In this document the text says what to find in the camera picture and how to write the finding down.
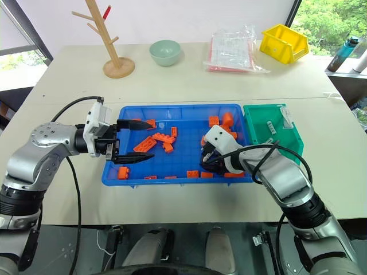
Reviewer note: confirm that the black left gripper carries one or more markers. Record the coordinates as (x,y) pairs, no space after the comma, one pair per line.
(111,144)

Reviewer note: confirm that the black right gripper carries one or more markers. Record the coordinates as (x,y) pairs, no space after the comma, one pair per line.
(212,168)

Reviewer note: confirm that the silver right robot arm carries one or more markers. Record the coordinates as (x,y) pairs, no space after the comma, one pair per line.
(286,172)

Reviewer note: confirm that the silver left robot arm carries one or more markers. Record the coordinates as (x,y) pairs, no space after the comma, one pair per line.
(43,137)

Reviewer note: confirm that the blue plastic bin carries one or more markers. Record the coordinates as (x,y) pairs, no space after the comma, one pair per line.
(183,160)

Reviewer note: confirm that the green plastic bin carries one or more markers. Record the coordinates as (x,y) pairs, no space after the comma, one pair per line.
(258,126)

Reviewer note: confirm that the yellow plastic bin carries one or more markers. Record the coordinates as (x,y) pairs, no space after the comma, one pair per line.
(282,47)

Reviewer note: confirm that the flat orange toy plate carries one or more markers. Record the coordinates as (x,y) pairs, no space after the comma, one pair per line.
(144,144)

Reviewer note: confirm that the long orange toy brick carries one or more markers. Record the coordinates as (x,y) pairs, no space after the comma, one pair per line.
(235,175)
(163,137)

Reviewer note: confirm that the small orange toy brick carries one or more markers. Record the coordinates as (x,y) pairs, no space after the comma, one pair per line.
(203,141)
(174,131)

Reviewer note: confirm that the orange round toy block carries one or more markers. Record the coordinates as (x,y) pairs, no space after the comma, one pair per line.
(227,118)

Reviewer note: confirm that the white cylindrical battery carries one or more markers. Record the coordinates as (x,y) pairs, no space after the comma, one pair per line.
(271,127)
(269,140)

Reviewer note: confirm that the wooden mug tree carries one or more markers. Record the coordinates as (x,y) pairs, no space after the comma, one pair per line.
(119,66)

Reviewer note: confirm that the grey right robot leg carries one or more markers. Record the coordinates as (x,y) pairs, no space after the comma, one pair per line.
(219,247)

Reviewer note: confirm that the grey robot leg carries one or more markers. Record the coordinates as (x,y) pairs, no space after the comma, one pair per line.
(219,247)
(146,249)

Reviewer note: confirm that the metal table latch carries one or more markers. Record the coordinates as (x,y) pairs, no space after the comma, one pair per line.
(259,239)

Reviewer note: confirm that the pale green bowl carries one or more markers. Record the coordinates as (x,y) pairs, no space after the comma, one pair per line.
(164,53)

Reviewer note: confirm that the grey left robot leg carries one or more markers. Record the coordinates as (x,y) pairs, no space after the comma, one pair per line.
(146,249)

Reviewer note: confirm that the dark rounded robot torso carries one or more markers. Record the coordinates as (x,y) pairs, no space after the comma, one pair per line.
(169,270)

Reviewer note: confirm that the clear plastic bag stack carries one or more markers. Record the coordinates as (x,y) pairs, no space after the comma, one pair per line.
(232,51)

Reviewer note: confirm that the red peg cap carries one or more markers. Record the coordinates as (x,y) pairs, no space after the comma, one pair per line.
(106,12)

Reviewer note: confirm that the grey side shelf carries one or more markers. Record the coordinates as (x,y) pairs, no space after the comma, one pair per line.
(347,86)

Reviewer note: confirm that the dark blue-capped water bottle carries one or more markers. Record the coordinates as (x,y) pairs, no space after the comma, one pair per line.
(341,55)

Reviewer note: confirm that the white bottle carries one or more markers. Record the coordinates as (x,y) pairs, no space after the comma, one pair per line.
(362,60)

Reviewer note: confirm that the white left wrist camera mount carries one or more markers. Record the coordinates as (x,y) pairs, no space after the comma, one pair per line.
(97,114)

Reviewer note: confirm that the black window frame bar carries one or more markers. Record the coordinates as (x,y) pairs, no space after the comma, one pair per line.
(31,28)
(294,11)

